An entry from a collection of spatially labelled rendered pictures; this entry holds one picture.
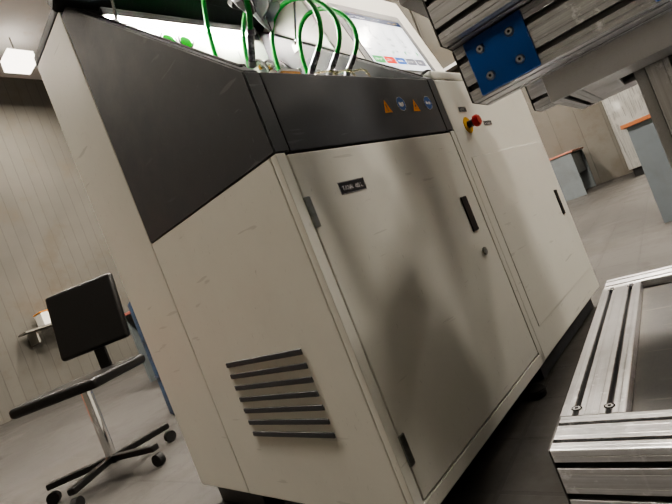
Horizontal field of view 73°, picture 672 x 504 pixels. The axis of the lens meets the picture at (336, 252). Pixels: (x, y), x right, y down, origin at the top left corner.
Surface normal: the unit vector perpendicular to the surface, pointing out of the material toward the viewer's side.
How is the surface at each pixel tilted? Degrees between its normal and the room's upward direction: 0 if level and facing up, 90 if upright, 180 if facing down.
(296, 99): 90
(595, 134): 90
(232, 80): 90
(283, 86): 90
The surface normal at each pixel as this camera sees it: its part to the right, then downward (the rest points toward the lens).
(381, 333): 0.67, -0.27
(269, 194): -0.65, 0.26
